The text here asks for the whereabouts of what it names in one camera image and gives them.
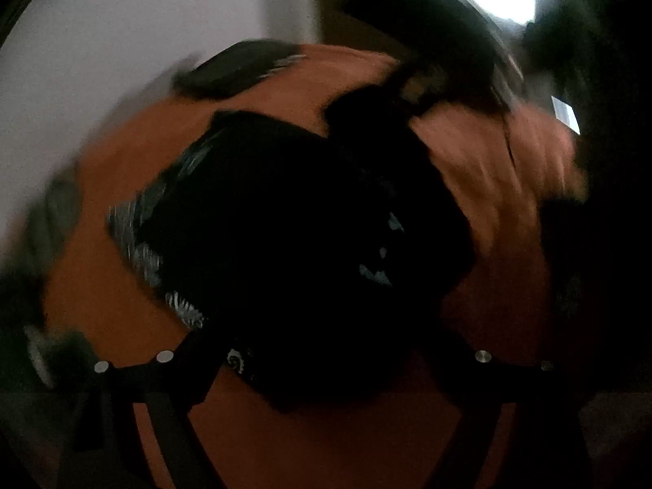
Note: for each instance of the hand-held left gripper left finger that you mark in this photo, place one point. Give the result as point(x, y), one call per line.
point(196, 372)

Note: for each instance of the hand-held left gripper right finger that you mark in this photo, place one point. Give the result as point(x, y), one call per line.
point(453, 356)

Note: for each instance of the black patterned cloth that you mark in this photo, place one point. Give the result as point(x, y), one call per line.
point(280, 239)

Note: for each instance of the white box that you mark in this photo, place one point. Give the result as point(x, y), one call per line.
point(565, 112)

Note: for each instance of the orange bed blanket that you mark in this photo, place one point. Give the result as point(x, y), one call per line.
point(489, 188)

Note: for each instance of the folded black white-print garment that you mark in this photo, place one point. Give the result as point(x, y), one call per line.
point(285, 61)

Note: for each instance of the grey-green fleece garment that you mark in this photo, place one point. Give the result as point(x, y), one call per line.
point(48, 224)

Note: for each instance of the folded plain black garment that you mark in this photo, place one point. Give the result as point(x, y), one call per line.
point(229, 71)

